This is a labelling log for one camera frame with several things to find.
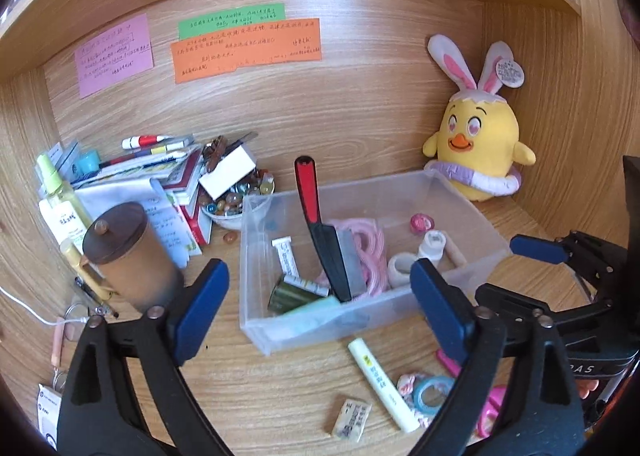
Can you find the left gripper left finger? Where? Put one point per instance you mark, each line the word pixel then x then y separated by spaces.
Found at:
pixel 100 413

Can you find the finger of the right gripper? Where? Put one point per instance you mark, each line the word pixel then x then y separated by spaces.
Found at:
pixel 589 257
pixel 520 309

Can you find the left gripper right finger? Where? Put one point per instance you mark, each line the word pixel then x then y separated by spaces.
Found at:
pixel 476 338

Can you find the cream lip balm tube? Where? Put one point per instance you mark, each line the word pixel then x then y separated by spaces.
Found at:
pixel 454 253

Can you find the white pill bottle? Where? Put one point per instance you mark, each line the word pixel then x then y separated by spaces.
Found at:
pixel 433 246

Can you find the white bandage roll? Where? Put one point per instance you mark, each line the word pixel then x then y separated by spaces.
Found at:
pixel 399 268

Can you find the teal tape roll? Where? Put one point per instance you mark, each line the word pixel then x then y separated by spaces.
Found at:
pixel 430 394

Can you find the pink round compact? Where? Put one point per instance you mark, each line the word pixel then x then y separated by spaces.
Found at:
pixel 421 223

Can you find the pale yellow glue stick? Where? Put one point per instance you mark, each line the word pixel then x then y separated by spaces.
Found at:
pixel 383 387

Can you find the red black lint brush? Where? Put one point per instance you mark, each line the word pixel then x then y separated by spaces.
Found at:
pixel 336 249

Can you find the wooden eraser block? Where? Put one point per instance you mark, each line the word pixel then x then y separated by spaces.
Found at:
pixel 351 420

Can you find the light blue white tube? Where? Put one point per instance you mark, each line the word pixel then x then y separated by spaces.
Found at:
pixel 304 319

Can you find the green glass bottle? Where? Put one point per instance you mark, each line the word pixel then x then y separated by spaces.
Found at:
pixel 285 298

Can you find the small white ointment tube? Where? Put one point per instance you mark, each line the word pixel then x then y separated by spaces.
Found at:
pixel 284 248

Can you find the person right hand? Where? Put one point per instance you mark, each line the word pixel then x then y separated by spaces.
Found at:
pixel 586 386

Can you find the pink pen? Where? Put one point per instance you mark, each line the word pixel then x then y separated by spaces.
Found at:
pixel 57 342

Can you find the brown lidded mug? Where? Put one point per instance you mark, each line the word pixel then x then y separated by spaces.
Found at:
pixel 122 243

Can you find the yellow chick plush toy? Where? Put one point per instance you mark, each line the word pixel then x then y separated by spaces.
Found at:
pixel 477 146

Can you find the clear plastic storage bin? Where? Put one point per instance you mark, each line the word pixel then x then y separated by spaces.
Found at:
pixel 377 212

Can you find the white paper sheet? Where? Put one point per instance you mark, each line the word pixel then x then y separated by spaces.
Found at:
pixel 168 222

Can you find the green spray bottle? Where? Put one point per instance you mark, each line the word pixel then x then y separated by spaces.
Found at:
pixel 61 209

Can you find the glass bowl of beads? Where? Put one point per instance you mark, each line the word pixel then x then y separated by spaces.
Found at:
pixel 253 192

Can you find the stack of books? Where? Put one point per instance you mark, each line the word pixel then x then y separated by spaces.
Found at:
pixel 177 166

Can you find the red white marker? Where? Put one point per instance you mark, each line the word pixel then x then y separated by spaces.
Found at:
pixel 142 141

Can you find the orange sticky note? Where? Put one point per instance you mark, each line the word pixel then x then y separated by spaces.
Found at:
pixel 261 44

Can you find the pink sticky note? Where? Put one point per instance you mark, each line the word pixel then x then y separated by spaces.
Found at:
pixel 117 54

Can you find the green sticky note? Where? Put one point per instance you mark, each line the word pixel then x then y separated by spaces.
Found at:
pixel 233 17

